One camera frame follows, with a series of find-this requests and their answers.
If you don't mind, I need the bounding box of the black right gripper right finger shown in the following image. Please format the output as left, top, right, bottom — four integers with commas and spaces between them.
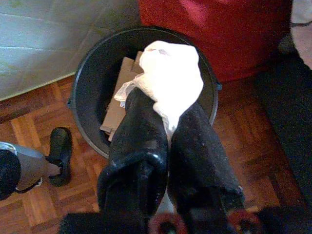
168, 101, 246, 220

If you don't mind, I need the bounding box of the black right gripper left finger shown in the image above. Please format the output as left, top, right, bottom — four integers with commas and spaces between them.
97, 87, 169, 220

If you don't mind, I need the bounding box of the white tissue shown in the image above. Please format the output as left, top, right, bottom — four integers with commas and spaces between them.
114, 40, 204, 137

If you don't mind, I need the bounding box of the brown cardboard piece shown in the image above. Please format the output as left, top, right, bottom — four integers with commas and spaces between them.
99, 70, 134, 142
121, 50, 146, 75

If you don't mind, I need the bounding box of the round black waste bin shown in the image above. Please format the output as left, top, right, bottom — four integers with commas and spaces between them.
68, 27, 223, 159

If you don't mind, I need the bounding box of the black fabric furniture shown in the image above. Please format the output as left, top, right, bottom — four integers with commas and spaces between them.
253, 46, 312, 210

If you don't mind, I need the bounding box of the thick red covered mattress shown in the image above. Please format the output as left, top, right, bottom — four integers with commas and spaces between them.
137, 0, 293, 83

